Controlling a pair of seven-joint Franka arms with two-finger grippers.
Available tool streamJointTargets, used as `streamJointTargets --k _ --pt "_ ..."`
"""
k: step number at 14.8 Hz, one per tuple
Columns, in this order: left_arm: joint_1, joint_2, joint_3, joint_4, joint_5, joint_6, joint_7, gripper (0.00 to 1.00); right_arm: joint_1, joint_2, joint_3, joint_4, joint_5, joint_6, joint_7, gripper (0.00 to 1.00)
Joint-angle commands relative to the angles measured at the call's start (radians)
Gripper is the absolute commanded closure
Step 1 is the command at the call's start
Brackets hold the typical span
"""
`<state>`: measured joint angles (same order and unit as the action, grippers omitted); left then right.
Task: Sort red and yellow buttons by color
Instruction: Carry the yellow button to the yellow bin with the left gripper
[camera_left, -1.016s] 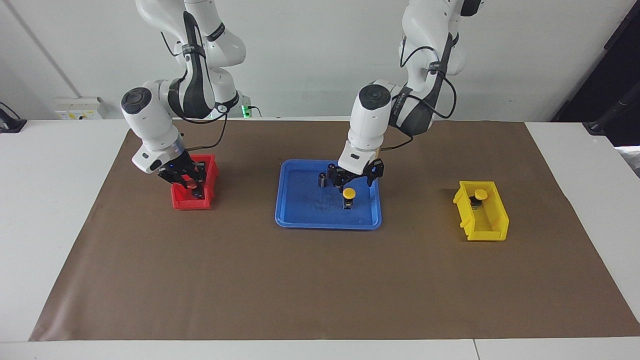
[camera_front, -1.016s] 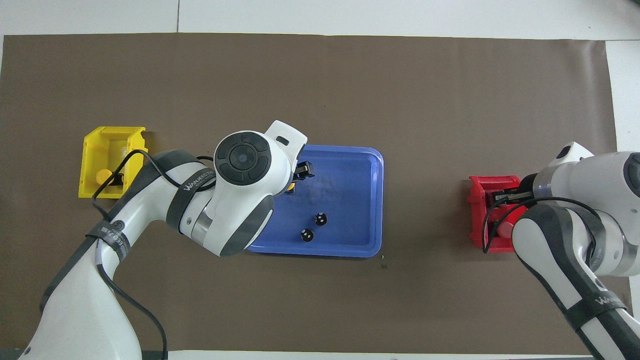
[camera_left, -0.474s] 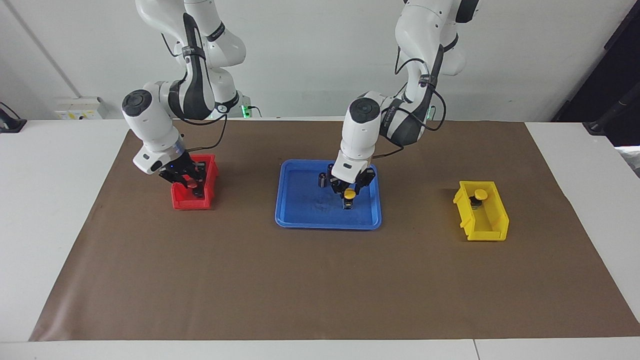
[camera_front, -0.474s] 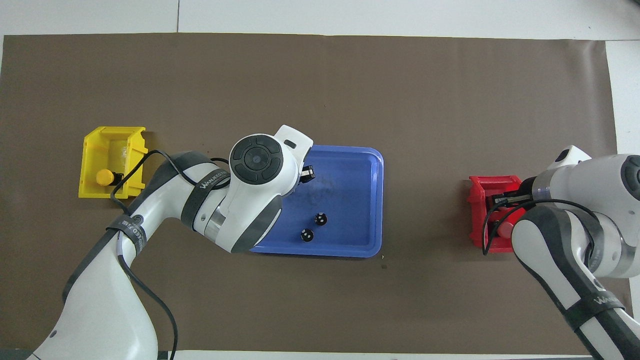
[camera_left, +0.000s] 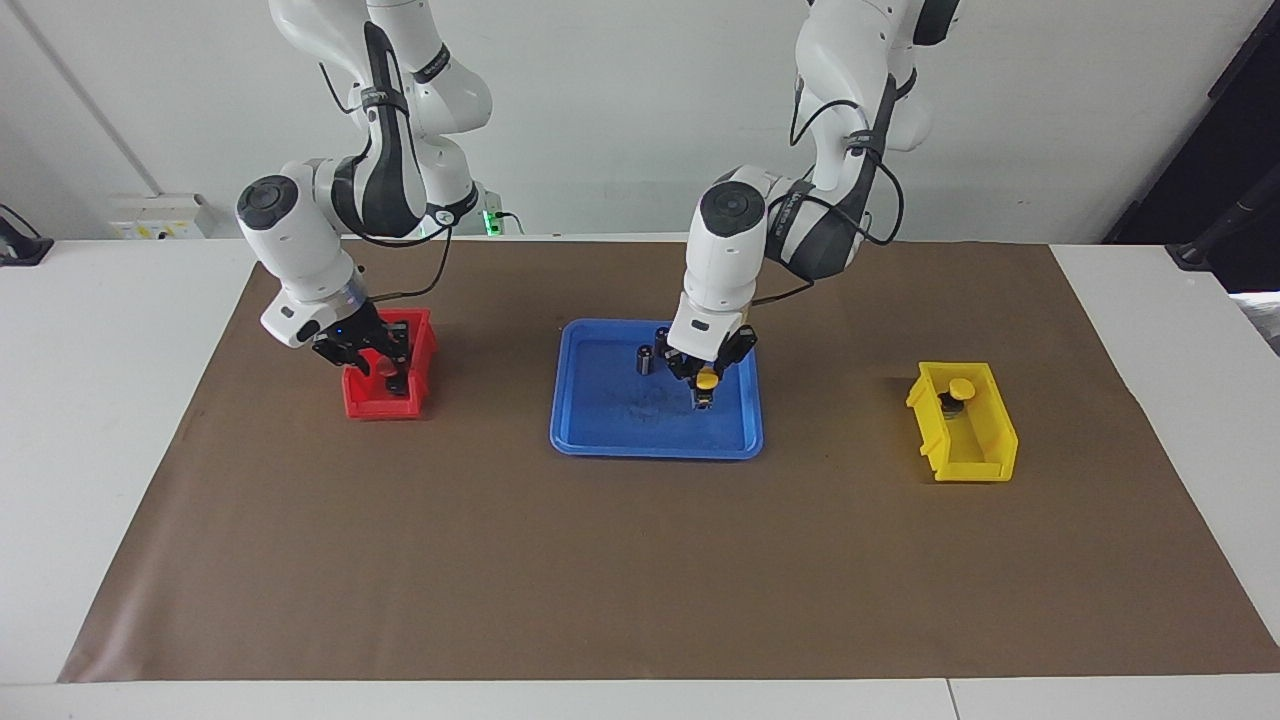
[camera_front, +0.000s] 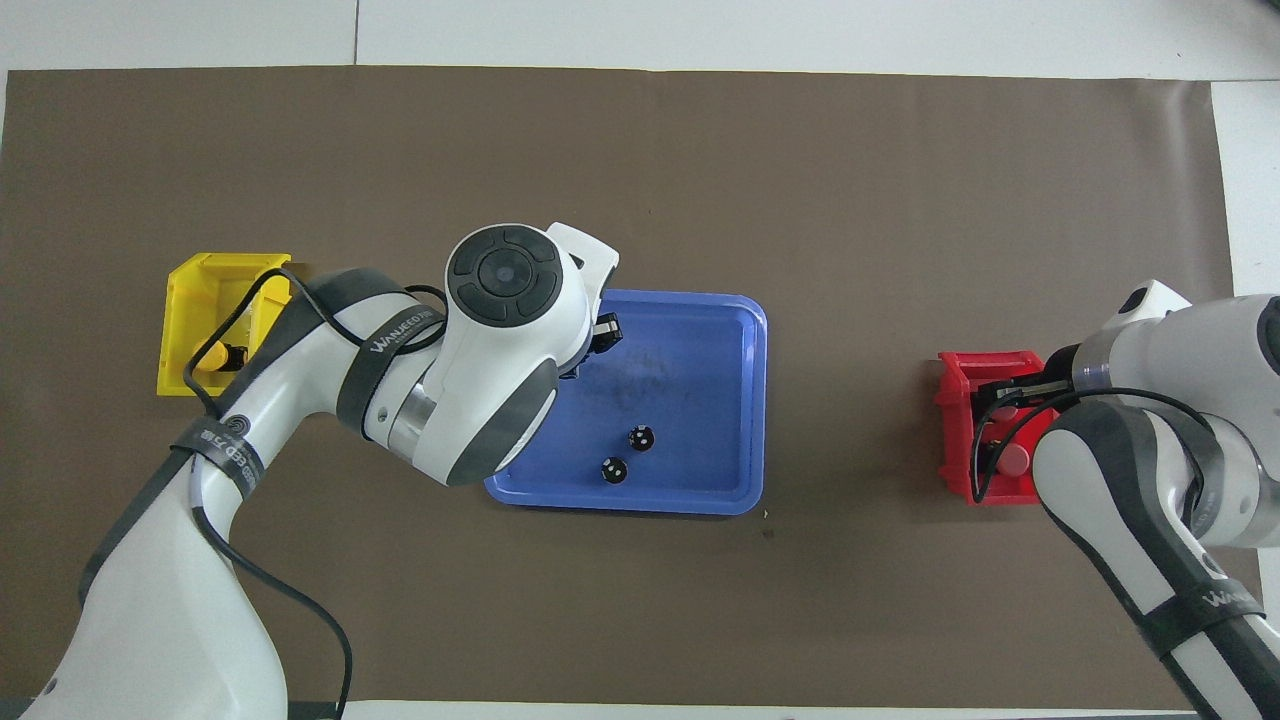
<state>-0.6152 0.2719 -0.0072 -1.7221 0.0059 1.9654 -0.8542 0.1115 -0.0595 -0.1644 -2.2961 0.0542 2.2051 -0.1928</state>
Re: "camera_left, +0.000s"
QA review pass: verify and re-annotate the red plastic bin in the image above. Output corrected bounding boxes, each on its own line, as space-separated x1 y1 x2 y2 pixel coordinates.
342 308 439 421

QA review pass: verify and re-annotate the blue plastic tray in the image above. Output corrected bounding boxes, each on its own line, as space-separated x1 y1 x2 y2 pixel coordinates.
549 318 765 461

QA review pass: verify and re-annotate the brown table mat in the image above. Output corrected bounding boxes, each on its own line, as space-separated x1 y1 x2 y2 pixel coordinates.
58 240 1280 684

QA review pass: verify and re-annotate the yellow plastic bin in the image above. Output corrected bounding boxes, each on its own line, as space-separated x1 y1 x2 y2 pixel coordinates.
906 361 1020 484

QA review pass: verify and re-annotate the black stand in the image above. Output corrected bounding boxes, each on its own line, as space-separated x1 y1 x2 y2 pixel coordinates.
1165 190 1280 273

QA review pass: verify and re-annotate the black background panel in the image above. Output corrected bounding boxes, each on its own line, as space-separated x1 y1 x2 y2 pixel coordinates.
1103 0 1280 293

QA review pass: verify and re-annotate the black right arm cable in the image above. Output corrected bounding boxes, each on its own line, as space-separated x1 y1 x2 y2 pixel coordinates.
318 20 456 303

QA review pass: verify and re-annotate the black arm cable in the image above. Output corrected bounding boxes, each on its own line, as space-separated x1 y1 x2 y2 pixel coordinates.
318 20 456 303
752 75 906 307

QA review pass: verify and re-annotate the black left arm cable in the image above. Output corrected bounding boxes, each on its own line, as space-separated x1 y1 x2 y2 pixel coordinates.
752 75 906 307

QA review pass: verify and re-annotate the black clamp mount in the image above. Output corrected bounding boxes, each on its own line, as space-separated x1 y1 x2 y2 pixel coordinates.
0 205 54 267

